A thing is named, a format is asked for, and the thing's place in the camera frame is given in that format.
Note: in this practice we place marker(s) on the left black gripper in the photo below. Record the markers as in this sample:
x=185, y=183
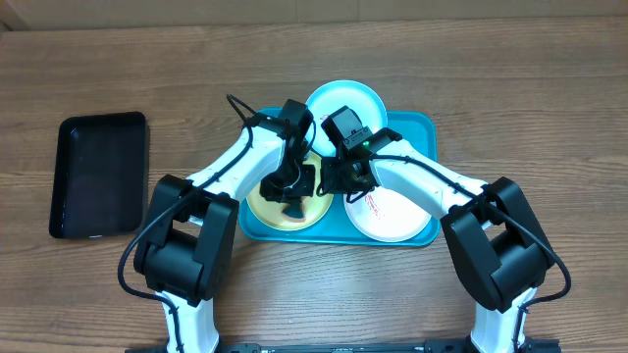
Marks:
x=306, y=189

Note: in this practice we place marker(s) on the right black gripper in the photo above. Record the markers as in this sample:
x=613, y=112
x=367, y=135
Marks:
x=338, y=182

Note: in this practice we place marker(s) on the green and pink sponge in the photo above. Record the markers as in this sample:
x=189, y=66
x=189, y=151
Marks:
x=294, y=211

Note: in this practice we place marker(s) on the yellow green plate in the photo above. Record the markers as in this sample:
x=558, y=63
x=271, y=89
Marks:
x=270, y=213

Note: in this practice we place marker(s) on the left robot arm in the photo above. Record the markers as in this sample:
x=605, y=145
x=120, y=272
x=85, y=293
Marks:
x=185, y=247

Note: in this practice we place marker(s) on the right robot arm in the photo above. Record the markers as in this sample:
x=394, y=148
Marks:
x=499, y=250

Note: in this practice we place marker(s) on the teal plastic serving tray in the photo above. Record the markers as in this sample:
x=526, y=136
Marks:
x=335, y=226

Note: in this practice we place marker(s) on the white plate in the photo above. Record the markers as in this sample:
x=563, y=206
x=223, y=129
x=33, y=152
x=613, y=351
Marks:
x=387, y=216

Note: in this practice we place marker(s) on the light blue plate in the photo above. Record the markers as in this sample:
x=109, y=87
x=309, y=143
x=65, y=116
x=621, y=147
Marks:
x=333, y=95

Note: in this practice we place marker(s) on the black rectangular plastic bin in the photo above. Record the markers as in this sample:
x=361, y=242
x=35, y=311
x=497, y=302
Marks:
x=100, y=180

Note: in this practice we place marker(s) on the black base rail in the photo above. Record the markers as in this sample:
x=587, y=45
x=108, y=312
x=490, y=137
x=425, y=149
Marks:
x=333, y=348

